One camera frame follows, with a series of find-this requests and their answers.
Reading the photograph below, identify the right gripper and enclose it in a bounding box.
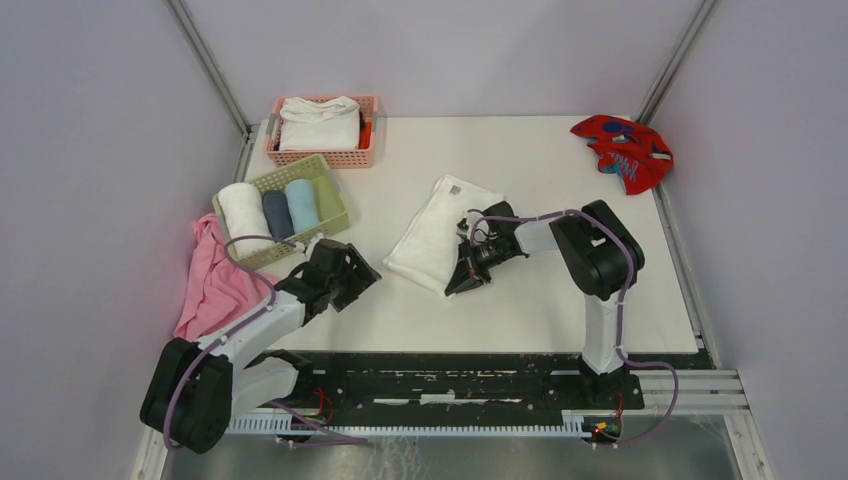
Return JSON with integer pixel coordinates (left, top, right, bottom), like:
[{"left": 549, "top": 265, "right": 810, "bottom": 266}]
[{"left": 447, "top": 238, "right": 512, "bottom": 296}]

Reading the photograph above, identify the white towel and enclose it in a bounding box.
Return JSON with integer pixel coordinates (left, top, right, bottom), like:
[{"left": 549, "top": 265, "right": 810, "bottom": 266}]
[
  {"left": 279, "top": 96, "right": 360, "bottom": 151},
  {"left": 217, "top": 182, "right": 273, "bottom": 259},
  {"left": 383, "top": 175, "right": 505, "bottom": 299}
]

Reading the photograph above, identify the light blue towel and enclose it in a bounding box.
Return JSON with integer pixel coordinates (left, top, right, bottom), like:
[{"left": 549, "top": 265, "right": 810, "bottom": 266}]
[{"left": 284, "top": 179, "right": 321, "bottom": 234}]

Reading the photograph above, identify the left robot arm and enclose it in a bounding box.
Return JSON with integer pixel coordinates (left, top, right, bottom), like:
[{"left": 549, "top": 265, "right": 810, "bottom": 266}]
[{"left": 140, "top": 239, "right": 381, "bottom": 454}]

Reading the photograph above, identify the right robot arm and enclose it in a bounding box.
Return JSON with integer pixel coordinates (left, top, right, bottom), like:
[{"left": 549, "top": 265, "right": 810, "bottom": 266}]
[{"left": 444, "top": 200, "right": 645, "bottom": 408}]

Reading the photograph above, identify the rolled dark blue towel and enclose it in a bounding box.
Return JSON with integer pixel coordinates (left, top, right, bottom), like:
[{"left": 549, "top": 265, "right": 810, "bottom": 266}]
[{"left": 262, "top": 190, "right": 295, "bottom": 239}]

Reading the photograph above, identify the rolled white towel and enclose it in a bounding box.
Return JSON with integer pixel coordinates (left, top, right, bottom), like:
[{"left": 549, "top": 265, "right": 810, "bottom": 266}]
[{"left": 217, "top": 182, "right": 273, "bottom": 259}]

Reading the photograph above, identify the pink plastic basket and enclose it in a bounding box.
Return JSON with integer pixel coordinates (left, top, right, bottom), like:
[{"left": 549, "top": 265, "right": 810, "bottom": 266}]
[{"left": 262, "top": 94, "right": 380, "bottom": 169}]

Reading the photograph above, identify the pink towel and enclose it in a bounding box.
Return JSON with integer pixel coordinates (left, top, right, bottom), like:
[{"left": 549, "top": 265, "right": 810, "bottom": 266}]
[{"left": 173, "top": 213, "right": 269, "bottom": 341}]

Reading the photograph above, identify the folded white towel in basket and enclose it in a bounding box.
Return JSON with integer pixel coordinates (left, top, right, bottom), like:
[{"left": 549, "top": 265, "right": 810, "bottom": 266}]
[{"left": 279, "top": 96, "right": 360, "bottom": 151}]

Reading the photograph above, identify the red and teal patterned towel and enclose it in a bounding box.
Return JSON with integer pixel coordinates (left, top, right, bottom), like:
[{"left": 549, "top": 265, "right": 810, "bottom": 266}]
[{"left": 570, "top": 115, "right": 674, "bottom": 196}]

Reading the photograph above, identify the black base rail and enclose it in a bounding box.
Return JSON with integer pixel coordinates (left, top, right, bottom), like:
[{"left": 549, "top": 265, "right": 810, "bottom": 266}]
[{"left": 284, "top": 352, "right": 645, "bottom": 427}]

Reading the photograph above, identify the white cable duct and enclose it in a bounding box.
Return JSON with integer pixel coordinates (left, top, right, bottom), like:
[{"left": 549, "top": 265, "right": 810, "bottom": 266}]
[{"left": 225, "top": 409, "right": 592, "bottom": 439}]

